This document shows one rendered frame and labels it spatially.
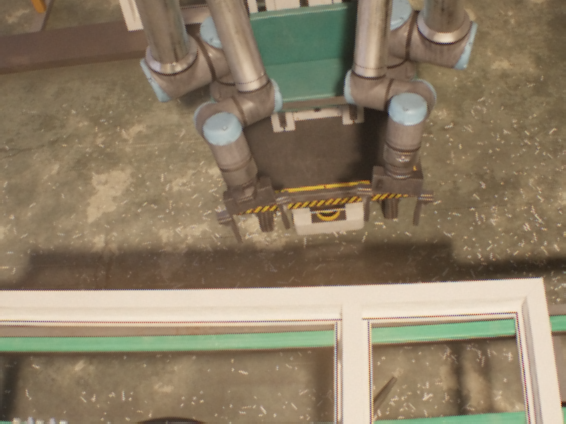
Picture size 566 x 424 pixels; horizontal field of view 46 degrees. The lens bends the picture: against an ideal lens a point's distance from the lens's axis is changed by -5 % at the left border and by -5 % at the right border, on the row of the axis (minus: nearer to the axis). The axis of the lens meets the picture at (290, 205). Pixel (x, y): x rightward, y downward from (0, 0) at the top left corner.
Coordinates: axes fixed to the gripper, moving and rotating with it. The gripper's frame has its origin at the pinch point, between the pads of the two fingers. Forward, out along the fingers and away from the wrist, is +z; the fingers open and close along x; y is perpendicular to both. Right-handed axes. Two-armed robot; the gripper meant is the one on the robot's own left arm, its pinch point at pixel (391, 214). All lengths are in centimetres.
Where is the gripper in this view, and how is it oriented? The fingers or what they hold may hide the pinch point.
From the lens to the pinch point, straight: 188.8
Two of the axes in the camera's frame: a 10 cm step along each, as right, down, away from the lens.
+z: -0.5, 8.2, 5.7
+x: 9.9, 1.0, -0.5
